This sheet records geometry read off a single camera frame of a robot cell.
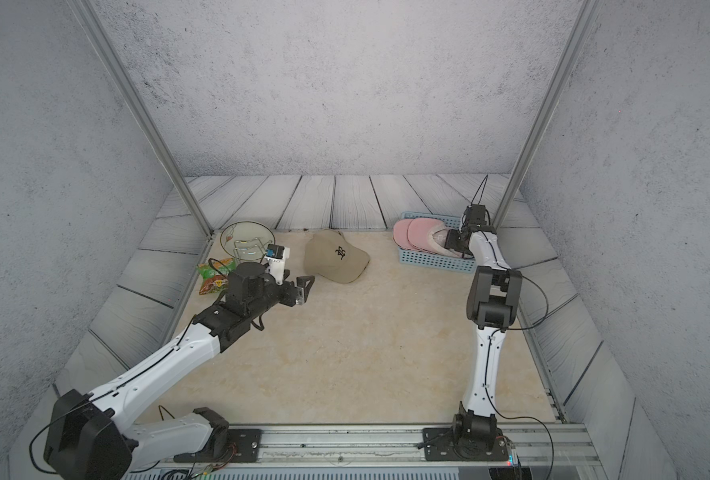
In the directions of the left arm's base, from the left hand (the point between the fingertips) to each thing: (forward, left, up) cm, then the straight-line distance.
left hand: (305, 275), depth 79 cm
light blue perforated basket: (+19, -39, -18) cm, 47 cm away
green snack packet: (+15, +34, -18) cm, 42 cm away
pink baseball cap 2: (+28, -29, -13) cm, 42 cm away
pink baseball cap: (+30, -39, -16) cm, 52 cm away
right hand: (+26, -49, -14) cm, 57 cm away
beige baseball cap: (+22, -4, -17) cm, 28 cm away
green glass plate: (+22, +23, -9) cm, 32 cm away
